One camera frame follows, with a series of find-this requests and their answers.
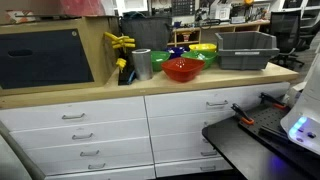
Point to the green bowl holding dolls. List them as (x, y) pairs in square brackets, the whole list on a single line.
[(206, 58)]

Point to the grey plastic storage bin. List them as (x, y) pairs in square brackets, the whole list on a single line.
[(246, 56)]

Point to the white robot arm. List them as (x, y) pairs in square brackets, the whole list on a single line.
[(306, 116)]

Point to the red plastic bowl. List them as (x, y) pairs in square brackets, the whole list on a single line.
[(182, 71)]

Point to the blue plastic bowl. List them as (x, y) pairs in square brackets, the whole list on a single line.
[(176, 51)]

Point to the yellow plastic bowl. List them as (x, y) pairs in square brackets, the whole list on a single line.
[(202, 47)]

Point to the silver metal cup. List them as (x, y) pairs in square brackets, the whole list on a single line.
[(142, 65)]

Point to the black clamp holder box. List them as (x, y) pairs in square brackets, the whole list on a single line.
[(125, 78)]

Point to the small yellow plastic clamp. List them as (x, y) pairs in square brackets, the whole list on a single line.
[(121, 63)]

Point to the grey fabric basket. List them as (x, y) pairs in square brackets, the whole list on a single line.
[(146, 33)]

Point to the white drawer cabinet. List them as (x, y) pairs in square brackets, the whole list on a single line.
[(110, 146)]

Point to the wooden shelf unit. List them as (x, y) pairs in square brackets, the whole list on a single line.
[(206, 30)]

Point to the teal cloth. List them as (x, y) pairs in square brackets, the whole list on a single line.
[(135, 15)]

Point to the white cardboard box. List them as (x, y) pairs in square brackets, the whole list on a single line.
[(220, 11)]

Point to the black robot table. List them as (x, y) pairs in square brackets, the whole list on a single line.
[(240, 150)]

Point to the wooden box with black panel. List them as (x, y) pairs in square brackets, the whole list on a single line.
[(43, 58)]

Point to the black office chair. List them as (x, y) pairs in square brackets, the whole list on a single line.
[(285, 28)]

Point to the patterned cardboard box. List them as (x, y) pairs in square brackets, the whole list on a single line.
[(20, 16)]

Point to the grey curved bumper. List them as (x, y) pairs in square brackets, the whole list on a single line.
[(13, 156)]

